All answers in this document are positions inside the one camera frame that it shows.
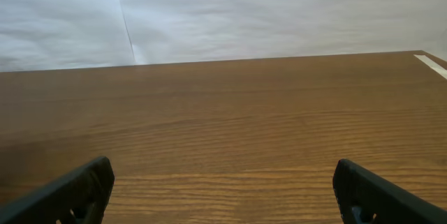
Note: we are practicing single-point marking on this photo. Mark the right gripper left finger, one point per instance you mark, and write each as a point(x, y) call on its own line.
point(73, 192)

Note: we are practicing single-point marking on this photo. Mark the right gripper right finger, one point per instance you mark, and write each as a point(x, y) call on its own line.
point(366, 192)

